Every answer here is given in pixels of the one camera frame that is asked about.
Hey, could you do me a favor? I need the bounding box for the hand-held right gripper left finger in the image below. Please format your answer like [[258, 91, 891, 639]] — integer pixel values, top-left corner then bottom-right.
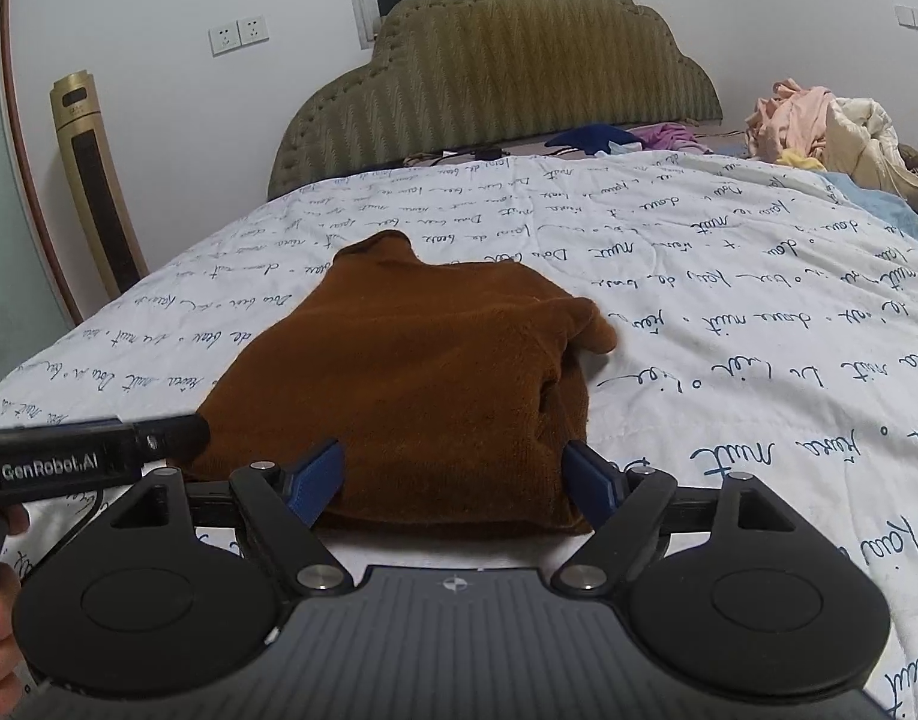
[[88, 437, 353, 599]]

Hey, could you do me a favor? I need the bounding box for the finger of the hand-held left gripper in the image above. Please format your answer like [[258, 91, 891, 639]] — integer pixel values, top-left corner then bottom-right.
[[133, 412, 212, 461]]

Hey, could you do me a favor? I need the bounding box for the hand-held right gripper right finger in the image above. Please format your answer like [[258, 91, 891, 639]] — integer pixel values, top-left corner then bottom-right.
[[550, 439, 827, 595]]

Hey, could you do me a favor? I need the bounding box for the brown knit sweater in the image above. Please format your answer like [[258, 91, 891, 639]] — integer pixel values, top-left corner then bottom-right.
[[178, 231, 619, 537]]

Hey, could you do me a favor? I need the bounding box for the white printed blanket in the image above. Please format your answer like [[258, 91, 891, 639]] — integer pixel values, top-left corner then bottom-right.
[[0, 150, 918, 720]]

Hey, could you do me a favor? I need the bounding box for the gold tower fan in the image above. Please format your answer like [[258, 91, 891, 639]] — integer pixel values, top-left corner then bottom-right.
[[50, 71, 149, 299]]

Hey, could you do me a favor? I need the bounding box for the frosted glass door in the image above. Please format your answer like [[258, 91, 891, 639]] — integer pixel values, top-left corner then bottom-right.
[[0, 0, 81, 398]]

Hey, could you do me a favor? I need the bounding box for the navy blue cloth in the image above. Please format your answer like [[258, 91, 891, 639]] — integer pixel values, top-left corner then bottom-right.
[[545, 124, 644, 155]]

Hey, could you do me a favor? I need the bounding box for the purple cloth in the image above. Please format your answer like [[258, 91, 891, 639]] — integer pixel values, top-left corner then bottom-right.
[[628, 122, 711, 154]]

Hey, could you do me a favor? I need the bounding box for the light blue cloth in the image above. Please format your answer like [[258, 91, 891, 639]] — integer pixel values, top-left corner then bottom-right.
[[815, 169, 914, 208]]

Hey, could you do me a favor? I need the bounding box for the pink cloth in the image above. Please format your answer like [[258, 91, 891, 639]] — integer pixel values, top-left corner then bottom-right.
[[744, 79, 835, 162]]

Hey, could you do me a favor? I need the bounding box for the olive padded headboard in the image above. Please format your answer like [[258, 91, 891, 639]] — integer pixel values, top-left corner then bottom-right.
[[268, 0, 724, 200]]

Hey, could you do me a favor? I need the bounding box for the cream jacket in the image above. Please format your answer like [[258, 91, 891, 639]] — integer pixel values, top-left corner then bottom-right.
[[823, 96, 918, 212]]

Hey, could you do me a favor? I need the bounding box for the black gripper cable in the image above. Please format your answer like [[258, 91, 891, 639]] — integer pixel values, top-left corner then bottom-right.
[[54, 487, 106, 563]]

